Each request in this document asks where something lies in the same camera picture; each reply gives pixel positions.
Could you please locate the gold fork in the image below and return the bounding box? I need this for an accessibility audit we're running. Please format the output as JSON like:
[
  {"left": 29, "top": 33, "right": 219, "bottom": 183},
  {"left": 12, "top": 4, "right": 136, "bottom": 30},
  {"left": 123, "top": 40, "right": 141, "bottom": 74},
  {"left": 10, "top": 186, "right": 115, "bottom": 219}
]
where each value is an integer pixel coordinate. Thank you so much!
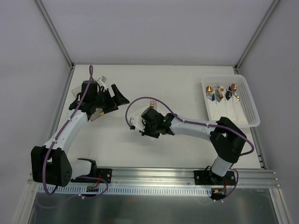
[{"left": 150, "top": 100, "right": 155, "bottom": 109}]

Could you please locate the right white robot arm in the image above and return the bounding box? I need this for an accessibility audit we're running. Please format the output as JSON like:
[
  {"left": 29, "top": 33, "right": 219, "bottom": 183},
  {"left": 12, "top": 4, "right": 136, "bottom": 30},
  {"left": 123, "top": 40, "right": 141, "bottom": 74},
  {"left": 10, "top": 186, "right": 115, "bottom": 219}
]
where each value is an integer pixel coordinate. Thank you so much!
[{"left": 140, "top": 107, "right": 247, "bottom": 185}]

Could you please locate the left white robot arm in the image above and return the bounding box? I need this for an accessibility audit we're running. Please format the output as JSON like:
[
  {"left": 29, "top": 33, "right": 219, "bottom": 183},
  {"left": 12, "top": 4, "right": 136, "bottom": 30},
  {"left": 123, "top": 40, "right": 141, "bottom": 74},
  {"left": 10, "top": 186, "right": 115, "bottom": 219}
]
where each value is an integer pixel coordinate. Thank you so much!
[{"left": 31, "top": 80, "right": 129, "bottom": 187}]

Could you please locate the transparent brown plastic tray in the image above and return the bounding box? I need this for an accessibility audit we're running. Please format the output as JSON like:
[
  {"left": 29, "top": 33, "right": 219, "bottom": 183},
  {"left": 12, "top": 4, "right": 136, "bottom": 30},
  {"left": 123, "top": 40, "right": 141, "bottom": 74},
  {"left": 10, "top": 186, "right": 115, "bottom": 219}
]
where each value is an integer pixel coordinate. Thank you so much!
[{"left": 71, "top": 86, "right": 104, "bottom": 122}]

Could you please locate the white plastic basket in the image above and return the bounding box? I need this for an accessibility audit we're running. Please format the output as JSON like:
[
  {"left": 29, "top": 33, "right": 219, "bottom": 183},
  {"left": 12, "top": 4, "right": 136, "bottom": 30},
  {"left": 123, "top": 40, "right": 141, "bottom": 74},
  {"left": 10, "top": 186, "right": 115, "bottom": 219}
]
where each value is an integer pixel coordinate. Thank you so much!
[{"left": 202, "top": 75, "right": 260, "bottom": 128}]

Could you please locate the aluminium front rail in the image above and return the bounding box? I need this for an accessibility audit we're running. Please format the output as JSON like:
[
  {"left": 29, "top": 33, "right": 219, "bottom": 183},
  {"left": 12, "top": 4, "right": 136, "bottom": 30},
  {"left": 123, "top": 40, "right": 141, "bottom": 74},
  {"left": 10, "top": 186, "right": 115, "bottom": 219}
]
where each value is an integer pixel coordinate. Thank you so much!
[{"left": 27, "top": 164, "right": 280, "bottom": 189}]

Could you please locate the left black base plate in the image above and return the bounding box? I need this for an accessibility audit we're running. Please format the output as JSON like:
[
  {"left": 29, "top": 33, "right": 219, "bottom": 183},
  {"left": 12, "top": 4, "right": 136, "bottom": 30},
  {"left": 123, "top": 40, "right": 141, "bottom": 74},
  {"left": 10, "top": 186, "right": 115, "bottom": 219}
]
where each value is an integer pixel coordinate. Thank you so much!
[{"left": 71, "top": 167, "right": 112, "bottom": 183}]

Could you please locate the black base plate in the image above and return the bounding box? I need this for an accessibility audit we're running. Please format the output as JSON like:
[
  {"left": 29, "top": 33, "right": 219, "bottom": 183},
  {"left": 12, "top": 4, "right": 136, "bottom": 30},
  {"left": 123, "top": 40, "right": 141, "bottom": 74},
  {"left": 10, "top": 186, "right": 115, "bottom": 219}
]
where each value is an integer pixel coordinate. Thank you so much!
[
  {"left": 71, "top": 167, "right": 112, "bottom": 183},
  {"left": 193, "top": 170, "right": 236, "bottom": 186}
]

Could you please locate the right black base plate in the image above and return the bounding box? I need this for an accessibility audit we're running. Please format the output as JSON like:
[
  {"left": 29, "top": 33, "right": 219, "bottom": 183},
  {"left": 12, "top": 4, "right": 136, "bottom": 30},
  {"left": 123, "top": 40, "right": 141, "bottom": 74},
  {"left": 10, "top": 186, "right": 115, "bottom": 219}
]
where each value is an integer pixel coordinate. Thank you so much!
[{"left": 193, "top": 170, "right": 236, "bottom": 186}]

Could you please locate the left aluminium frame post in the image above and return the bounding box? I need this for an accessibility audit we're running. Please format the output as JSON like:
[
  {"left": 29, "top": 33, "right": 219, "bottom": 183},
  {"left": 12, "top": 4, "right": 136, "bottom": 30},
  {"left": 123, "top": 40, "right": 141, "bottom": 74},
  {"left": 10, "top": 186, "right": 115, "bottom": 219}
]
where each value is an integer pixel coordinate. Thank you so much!
[{"left": 34, "top": 0, "right": 74, "bottom": 69}]

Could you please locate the aluminium frame post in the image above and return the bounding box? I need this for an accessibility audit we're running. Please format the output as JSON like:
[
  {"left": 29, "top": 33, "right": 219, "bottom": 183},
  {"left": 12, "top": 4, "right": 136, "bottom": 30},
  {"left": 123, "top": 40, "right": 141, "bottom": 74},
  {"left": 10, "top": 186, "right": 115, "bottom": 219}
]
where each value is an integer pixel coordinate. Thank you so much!
[
  {"left": 234, "top": 0, "right": 281, "bottom": 74},
  {"left": 34, "top": 0, "right": 74, "bottom": 69}
]

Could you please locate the white slotted cable duct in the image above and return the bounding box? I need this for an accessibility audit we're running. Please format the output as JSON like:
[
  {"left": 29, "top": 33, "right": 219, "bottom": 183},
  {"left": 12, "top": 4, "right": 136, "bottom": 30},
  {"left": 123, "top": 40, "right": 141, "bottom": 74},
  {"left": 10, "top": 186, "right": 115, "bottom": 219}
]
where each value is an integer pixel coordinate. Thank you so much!
[{"left": 37, "top": 184, "right": 212, "bottom": 196}]

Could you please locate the right aluminium frame post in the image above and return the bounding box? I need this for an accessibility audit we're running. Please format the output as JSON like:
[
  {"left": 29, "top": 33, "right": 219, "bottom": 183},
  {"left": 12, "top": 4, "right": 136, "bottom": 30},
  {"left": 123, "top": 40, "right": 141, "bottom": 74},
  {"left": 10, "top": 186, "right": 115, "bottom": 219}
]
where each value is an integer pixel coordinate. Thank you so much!
[{"left": 234, "top": 0, "right": 281, "bottom": 74}]

